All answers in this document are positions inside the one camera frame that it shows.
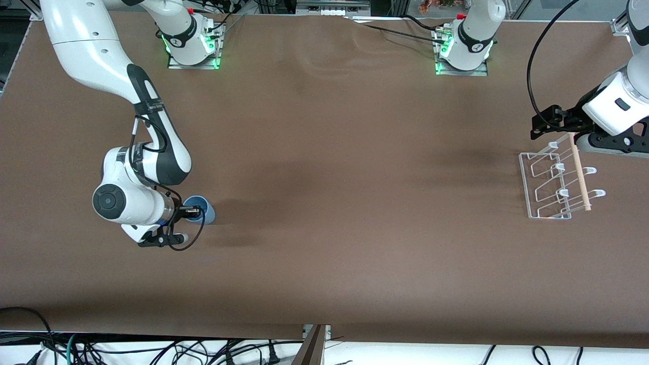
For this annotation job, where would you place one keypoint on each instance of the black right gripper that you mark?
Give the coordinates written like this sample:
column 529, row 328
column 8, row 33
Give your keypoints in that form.
column 178, row 210

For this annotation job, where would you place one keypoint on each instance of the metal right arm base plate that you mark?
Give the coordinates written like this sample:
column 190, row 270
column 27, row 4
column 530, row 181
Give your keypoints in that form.
column 175, row 64

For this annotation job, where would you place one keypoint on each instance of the white power strip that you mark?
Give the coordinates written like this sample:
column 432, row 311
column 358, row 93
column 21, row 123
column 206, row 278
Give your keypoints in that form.
column 332, row 11

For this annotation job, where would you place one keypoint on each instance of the orange background object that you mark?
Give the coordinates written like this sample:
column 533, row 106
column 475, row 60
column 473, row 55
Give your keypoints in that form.
column 436, row 6

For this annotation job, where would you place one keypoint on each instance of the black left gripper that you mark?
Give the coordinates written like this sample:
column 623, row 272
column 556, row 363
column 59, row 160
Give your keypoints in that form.
column 572, row 116

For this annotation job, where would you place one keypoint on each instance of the aluminium frame profile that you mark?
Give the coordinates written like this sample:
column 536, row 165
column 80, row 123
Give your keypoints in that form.
column 619, row 26
column 35, row 12

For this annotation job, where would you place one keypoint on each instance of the metal table bracket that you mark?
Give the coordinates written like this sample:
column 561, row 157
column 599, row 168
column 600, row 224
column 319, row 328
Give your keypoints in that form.
column 328, row 332

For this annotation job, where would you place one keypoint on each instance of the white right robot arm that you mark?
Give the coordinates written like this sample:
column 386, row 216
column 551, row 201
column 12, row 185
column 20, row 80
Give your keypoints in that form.
column 91, row 56

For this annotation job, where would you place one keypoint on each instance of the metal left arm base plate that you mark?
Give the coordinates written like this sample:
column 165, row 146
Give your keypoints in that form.
column 481, row 71

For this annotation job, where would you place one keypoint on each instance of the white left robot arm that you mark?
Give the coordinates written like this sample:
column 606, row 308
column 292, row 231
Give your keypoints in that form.
column 474, row 35

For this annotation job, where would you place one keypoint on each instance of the blue plastic cup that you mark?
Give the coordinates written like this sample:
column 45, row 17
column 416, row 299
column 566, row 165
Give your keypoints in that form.
column 208, row 213

